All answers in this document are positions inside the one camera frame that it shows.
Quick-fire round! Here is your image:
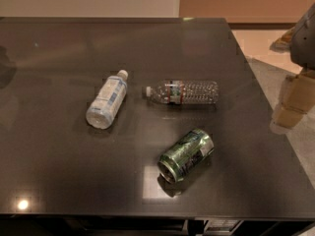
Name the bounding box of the yellow object on floor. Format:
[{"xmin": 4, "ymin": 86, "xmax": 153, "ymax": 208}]
[{"xmin": 274, "ymin": 28, "xmax": 294, "ymax": 49}]

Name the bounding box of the white labelled plastic bottle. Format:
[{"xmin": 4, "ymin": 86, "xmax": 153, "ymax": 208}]
[{"xmin": 86, "ymin": 70, "xmax": 128, "ymax": 129}]

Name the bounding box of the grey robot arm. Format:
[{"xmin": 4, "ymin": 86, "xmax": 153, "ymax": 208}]
[{"xmin": 270, "ymin": 4, "xmax": 315, "ymax": 135}]

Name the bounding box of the green aluminium can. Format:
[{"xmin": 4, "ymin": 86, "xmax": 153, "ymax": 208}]
[{"xmin": 157, "ymin": 128, "xmax": 215, "ymax": 184}]

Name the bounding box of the clear plastic water bottle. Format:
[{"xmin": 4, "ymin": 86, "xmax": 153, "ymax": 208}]
[{"xmin": 144, "ymin": 80, "xmax": 220, "ymax": 105}]

